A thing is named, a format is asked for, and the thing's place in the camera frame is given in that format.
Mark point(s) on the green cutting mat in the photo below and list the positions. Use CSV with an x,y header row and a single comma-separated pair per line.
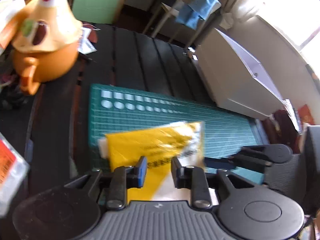
x,y
225,132

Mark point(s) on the white paper packet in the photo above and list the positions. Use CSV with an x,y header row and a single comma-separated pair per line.
x,y
86,41

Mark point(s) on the wooden chair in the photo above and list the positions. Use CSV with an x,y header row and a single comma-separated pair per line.
x,y
172,12

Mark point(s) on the blue towel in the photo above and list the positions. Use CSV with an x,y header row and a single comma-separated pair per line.
x,y
197,7

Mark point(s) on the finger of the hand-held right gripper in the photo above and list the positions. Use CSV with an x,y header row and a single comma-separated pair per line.
x,y
252,150
220,162

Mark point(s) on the red card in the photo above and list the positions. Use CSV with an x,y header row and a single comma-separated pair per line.
x,y
306,115

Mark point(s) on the white storage cabinet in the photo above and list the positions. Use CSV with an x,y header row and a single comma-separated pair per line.
x,y
237,77

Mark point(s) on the yellow plastic shopping bag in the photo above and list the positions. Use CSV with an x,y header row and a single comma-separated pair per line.
x,y
140,150

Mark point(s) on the cardboard box with green sheet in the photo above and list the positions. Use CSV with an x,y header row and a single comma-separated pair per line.
x,y
97,8

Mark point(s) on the clear packet with red label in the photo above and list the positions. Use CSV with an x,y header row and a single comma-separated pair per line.
x,y
10,175

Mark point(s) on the orange pot-shaped toy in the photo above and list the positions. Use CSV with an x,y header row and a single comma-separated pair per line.
x,y
47,55

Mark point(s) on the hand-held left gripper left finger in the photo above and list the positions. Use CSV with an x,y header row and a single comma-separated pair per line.
x,y
142,173

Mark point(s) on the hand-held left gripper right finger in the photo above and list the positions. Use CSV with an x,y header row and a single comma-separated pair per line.
x,y
176,173

